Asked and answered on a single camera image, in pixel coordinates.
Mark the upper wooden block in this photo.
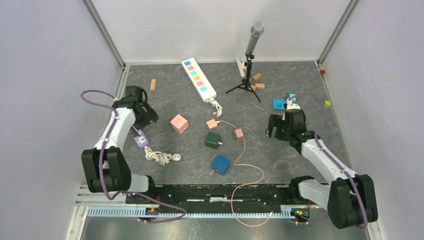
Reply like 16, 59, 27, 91
252, 73, 263, 83

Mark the small green cube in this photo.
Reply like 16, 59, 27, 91
323, 100, 332, 109

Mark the brown charger plug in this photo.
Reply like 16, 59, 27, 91
232, 128, 244, 140

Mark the dark green cube socket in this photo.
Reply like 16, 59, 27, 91
204, 131, 223, 149

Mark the pink charging cable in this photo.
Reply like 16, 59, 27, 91
216, 120, 275, 228

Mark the pink cube socket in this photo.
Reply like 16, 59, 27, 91
170, 114, 189, 134

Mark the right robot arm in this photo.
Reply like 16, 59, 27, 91
265, 109, 379, 229

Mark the left wooden block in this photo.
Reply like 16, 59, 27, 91
149, 78, 157, 92

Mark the white strip cord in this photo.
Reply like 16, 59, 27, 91
208, 97, 224, 118

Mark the purple USB power strip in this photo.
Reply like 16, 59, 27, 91
133, 130, 150, 148

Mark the white bracket piece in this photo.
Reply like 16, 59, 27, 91
235, 57, 247, 78

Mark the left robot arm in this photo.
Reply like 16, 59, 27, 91
81, 85, 159, 204

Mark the pink charger plug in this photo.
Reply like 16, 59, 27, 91
206, 119, 219, 130

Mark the blue flat adapter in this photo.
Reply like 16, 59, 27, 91
272, 99, 287, 111

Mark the white multicolour power strip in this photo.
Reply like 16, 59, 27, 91
181, 57, 217, 102

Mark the lower wooden block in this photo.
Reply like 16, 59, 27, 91
255, 83, 265, 90

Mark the grey microphone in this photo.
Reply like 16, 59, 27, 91
245, 22, 265, 56

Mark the white coiled power cord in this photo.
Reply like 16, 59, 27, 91
144, 146, 182, 167

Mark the black tripod stand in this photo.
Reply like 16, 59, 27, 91
225, 55, 262, 103

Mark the wooden block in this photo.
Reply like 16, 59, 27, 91
252, 73, 263, 83
149, 78, 157, 92
255, 83, 265, 90

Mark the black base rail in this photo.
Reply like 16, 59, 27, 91
125, 183, 315, 214

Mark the teal plug adapter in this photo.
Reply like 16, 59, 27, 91
286, 93, 297, 103

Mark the blue cube socket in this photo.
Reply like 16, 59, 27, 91
211, 155, 231, 176

